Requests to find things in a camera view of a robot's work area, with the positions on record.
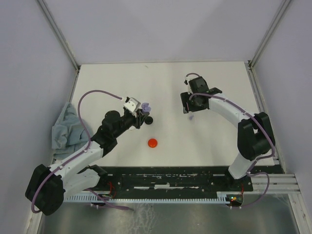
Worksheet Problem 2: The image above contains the black earbud charging case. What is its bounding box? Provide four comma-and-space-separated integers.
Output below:
144, 116, 154, 125

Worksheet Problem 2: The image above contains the left aluminium frame post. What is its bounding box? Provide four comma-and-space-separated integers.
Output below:
36, 0, 81, 71

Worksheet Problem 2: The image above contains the right aluminium frame post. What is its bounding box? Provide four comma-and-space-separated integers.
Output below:
248, 0, 293, 69

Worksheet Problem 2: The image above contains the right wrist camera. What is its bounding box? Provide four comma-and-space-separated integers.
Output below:
184, 76, 192, 94

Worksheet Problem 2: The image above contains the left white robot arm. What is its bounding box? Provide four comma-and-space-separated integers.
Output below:
25, 109, 150, 215

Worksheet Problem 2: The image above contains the red earbud charging case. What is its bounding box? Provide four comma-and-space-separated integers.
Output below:
148, 138, 158, 148

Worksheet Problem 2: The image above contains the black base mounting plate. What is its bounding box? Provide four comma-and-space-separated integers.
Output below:
79, 166, 254, 192

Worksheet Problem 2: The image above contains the white slotted cable duct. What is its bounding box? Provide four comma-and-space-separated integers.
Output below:
65, 191, 232, 202

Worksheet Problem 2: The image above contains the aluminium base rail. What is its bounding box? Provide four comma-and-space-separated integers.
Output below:
249, 174, 300, 194

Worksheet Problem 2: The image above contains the purple earbud charging case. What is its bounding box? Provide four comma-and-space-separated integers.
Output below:
141, 102, 151, 113

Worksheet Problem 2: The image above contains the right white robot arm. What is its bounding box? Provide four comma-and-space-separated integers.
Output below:
180, 73, 275, 191

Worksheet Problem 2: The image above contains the aluminium frame post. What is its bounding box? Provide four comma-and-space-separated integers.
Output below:
248, 0, 293, 69
36, 0, 81, 71

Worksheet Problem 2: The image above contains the blue-grey cloth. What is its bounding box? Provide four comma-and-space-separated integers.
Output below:
51, 102, 89, 160

